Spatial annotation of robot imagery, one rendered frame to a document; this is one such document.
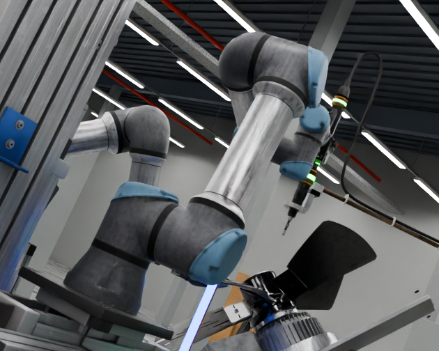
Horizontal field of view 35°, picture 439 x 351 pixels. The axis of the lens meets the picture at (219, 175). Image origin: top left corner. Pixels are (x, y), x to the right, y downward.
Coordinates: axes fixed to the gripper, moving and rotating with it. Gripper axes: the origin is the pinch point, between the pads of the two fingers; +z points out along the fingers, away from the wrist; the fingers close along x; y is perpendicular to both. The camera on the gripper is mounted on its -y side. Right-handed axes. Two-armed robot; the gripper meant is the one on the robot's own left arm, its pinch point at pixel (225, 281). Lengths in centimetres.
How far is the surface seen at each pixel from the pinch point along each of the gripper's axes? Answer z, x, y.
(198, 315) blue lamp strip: -9.5, 13.3, -23.0
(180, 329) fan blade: -1.9, 16.3, 18.8
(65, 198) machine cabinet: -31, -98, 669
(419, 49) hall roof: 366, -559, 738
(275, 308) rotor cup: 17.8, 0.9, 2.9
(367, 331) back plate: 38.1, -1.8, -14.5
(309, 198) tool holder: 14.0, -32.2, -1.0
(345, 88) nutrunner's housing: 11, -67, -5
